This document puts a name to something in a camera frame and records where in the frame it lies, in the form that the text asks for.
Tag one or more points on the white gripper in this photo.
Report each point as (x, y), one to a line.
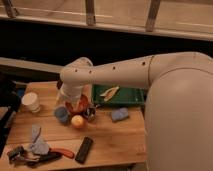
(70, 94)

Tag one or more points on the white paper cup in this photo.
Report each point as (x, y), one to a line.
(31, 102)

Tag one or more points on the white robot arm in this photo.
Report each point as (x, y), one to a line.
(178, 108)

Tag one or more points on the green plastic tray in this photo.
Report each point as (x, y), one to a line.
(124, 97)

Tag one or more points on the red-brown bowl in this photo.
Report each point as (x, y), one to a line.
(82, 106)

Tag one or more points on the red yellow apple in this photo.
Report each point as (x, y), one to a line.
(77, 122)

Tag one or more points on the dark purple bowl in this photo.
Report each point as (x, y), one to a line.
(59, 84)

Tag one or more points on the small dark metallic object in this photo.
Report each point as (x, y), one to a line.
(90, 112)

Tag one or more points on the wooden table board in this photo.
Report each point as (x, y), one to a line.
(120, 143)

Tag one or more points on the wooden spatula piece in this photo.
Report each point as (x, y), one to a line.
(109, 93)

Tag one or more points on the black remote control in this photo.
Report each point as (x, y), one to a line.
(84, 150)

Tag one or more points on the grey blue cloth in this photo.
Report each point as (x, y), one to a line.
(37, 145)

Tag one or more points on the blue sponge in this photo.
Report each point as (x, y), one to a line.
(119, 114)

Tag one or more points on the small dark brush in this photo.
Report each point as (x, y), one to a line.
(19, 150)

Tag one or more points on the red handled tool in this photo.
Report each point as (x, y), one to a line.
(65, 152)

